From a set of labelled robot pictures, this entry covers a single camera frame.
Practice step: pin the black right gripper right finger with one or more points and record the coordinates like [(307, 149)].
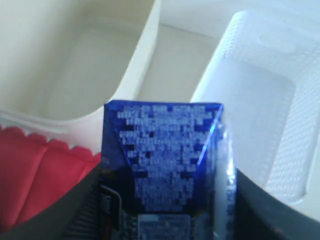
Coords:
[(259, 216)]

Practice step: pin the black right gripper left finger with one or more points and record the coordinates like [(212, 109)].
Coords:
[(75, 216)]

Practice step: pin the blue white milk carton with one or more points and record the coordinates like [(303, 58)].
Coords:
[(168, 172)]

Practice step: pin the red scalloped cloth mat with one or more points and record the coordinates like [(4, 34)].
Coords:
[(35, 172)]

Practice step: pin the white perforated plastic basket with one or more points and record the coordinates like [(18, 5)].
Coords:
[(266, 72)]

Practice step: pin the cream plastic storage bin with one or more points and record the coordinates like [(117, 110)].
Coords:
[(62, 60)]

